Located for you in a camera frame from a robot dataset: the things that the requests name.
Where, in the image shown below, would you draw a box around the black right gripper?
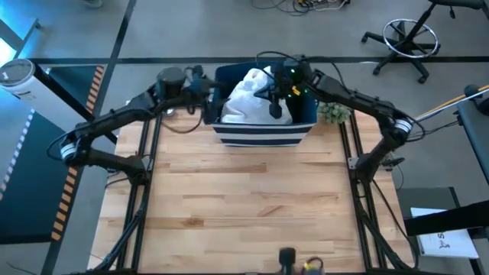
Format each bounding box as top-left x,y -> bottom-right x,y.
253,57 -> 313,120

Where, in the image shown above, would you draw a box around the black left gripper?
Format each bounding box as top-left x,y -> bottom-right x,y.
186,64 -> 228,125

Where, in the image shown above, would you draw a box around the white cloth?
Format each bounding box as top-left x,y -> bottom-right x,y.
220,65 -> 294,126

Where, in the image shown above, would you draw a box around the navy white striped fabric bin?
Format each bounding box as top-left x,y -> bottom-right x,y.
208,60 -> 320,148

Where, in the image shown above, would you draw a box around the small green artificial plant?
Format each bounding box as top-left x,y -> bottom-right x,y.
317,101 -> 352,125

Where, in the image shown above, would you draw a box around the black office chair base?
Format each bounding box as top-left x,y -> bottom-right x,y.
361,0 -> 489,85

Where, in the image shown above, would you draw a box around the white tower air purifier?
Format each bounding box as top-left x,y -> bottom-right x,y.
0,58 -> 112,133

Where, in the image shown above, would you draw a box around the yellow black device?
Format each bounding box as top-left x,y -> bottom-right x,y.
300,256 -> 325,275

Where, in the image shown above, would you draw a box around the black side table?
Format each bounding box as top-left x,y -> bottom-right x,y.
455,84 -> 489,185

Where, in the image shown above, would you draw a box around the black floor mat orange stripes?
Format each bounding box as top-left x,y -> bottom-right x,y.
0,64 -> 106,246

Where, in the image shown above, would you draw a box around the white printed paper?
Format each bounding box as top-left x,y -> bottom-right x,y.
410,206 -> 480,260

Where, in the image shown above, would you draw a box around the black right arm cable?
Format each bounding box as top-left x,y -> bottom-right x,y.
254,50 -> 348,87

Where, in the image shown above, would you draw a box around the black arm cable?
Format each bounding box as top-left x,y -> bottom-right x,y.
254,50 -> 348,87
159,102 -> 204,135

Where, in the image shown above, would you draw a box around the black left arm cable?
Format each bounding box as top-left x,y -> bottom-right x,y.
159,102 -> 204,135

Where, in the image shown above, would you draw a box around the floor cable bundle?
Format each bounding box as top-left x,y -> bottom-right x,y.
250,0 -> 351,17

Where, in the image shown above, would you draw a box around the black frame post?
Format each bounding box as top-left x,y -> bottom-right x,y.
34,63 -> 118,145
403,200 -> 489,237

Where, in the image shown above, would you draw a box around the black table frame rails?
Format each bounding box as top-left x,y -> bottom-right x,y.
338,110 -> 418,273
86,100 -> 210,275

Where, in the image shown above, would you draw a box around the yellow white cable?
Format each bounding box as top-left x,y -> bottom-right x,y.
414,84 -> 489,123

